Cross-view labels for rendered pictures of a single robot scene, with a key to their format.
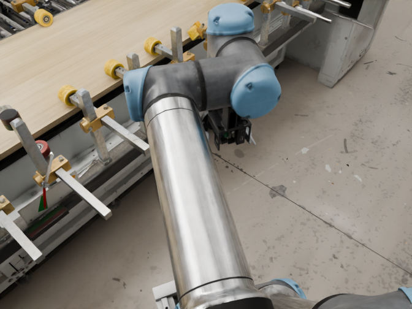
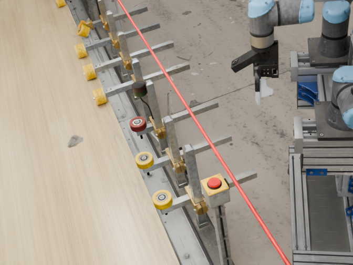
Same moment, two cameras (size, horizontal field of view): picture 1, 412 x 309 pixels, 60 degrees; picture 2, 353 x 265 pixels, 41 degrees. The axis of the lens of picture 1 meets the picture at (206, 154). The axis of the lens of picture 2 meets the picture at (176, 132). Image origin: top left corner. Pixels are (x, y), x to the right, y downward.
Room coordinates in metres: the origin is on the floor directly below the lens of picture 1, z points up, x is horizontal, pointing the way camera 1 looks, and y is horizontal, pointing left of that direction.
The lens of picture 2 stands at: (-0.28, 1.96, 2.36)
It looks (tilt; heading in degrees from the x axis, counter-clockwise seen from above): 42 degrees down; 307
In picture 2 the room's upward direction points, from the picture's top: 12 degrees counter-clockwise
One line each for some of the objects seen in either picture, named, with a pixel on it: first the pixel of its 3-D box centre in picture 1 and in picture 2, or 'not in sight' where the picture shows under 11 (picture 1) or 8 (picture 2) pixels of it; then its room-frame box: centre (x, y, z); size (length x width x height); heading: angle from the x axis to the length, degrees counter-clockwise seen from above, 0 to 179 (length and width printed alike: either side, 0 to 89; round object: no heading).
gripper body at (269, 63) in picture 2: not in sight; (265, 58); (0.23, 0.74, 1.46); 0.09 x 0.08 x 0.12; 21
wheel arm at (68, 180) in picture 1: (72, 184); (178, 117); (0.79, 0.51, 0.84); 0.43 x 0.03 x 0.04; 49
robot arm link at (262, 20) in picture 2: not in sight; (262, 15); (0.23, 0.74, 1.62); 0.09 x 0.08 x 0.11; 28
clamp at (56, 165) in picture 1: (51, 171); (157, 126); (0.85, 0.61, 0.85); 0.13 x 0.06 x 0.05; 139
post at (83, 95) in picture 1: (97, 135); (143, 97); (1.02, 0.46, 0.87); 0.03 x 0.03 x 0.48; 49
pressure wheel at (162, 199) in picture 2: not in sight; (164, 205); (0.57, 1.02, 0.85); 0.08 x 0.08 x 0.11
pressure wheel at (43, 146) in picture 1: (41, 156); (139, 129); (0.92, 0.66, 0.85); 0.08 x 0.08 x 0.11
